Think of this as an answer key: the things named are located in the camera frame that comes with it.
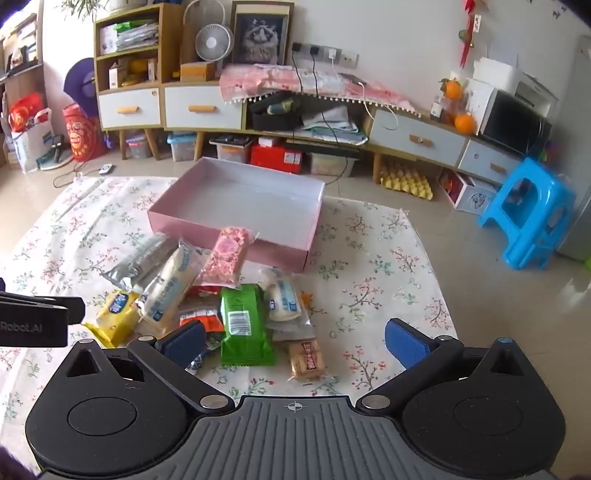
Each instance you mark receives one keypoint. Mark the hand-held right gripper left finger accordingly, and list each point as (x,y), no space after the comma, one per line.
(187,344)

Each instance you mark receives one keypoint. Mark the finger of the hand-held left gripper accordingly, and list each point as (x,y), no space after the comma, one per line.
(74,309)

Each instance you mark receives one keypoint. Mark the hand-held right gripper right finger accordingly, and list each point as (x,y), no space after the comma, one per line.
(406,344)

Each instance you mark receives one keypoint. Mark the orange white snack packet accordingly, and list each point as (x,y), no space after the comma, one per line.
(203,321)

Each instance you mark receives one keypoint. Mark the yellow biscuit packet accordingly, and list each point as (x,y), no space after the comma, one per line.
(113,314)

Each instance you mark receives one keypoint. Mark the red snack packet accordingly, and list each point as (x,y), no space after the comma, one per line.
(205,290)

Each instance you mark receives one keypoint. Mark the long white bread packet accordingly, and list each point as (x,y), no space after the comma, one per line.
(168,286)

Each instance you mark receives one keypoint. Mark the green snack packet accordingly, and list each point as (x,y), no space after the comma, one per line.
(244,323)

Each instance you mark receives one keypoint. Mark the long silver snack packet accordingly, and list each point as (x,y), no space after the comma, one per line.
(134,267)

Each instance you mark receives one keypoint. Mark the pink snack packet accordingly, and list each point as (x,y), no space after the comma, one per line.
(224,258)

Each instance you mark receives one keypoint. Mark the brown cookie packet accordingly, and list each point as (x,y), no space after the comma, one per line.
(307,360)

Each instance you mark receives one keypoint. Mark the small white bread packet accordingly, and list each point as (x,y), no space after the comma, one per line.
(281,300)

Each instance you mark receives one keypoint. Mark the clear plastic snack packet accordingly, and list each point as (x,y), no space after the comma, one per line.
(295,330)

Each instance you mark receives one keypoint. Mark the pink cardboard box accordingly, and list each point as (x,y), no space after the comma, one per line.
(231,198)

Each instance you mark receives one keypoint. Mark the floral mat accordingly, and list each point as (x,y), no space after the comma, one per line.
(369,277)

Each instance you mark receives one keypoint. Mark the small white device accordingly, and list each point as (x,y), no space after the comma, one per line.
(105,169)

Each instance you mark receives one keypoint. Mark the white printed carton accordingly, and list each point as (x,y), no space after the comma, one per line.
(471,196)

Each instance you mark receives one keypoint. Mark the yellow egg tray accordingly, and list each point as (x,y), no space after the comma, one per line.
(406,182)

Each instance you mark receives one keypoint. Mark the white shopping bag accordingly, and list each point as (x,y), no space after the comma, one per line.
(32,147)

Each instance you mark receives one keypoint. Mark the small clear storage box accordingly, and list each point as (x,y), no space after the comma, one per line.
(138,147)

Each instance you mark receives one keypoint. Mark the red gift bag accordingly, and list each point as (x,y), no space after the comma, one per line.
(83,134)

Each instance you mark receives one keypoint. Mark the clear storage box blue lid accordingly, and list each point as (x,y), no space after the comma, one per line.
(182,147)

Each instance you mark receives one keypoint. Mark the blue plastic stool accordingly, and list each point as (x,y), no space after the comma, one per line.
(545,198)

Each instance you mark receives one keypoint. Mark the red shopping bag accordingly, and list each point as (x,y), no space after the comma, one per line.
(25,113)

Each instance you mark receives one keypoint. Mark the red box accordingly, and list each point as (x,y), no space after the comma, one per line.
(274,159)

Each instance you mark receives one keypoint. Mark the tall wooden shelf cabinet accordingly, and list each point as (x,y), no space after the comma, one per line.
(129,108)

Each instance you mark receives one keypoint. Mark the long wooden TV cabinet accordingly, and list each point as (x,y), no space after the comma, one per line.
(415,134)

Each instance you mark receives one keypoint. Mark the small white box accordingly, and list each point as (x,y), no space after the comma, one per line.
(270,142)

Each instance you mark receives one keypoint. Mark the purple round object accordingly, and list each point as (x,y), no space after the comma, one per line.
(81,83)

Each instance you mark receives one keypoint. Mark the orange fruit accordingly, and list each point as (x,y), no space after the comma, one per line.
(453,90)
(465,123)

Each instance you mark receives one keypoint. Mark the low wooden drawer cabinet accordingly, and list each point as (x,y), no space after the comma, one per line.
(203,108)

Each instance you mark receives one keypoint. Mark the small jar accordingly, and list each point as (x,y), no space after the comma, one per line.
(437,110)

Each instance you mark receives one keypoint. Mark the small cardboard box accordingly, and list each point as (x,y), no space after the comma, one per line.
(117,76)

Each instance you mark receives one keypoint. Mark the microwave oven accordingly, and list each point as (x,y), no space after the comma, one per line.
(508,122)

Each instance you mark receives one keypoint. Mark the wooden bookshelf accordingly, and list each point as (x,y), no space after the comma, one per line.
(23,69)

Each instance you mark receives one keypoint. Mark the yellow toy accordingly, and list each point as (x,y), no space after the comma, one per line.
(137,69)

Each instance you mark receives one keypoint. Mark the orange cardboard box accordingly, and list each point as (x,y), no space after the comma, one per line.
(198,71)

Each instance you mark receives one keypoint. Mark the pink cloth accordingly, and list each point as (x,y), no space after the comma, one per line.
(277,78)

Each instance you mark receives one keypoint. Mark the white appliance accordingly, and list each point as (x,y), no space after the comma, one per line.
(538,94)

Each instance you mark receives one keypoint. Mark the white foam box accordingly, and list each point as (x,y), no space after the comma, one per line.
(496,74)

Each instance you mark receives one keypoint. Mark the white charger plug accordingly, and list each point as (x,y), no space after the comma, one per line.
(333,55)

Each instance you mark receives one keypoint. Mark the white desk fan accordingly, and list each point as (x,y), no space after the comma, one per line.
(213,44)

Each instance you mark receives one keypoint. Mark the potted plant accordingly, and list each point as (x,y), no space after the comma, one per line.
(92,4)

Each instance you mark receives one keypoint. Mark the framed cat picture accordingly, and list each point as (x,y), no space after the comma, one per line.
(261,32)

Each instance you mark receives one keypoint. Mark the red wall decoration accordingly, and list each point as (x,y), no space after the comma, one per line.
(467,46)

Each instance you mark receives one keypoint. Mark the wall socket strip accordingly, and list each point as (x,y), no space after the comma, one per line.
(318,50)

